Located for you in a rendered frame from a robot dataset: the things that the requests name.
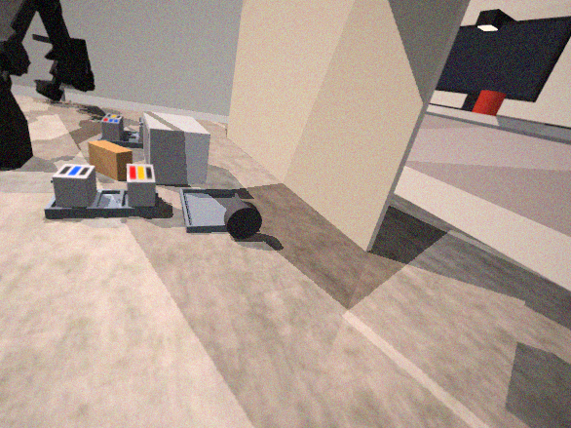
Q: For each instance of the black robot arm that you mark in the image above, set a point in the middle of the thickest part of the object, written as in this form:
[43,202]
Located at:
[73,66]

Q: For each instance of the beige flat panel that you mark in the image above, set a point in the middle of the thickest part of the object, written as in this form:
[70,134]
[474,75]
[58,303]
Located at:
[329,95]

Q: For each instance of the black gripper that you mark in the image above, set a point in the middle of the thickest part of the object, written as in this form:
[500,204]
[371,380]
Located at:
[52,90]

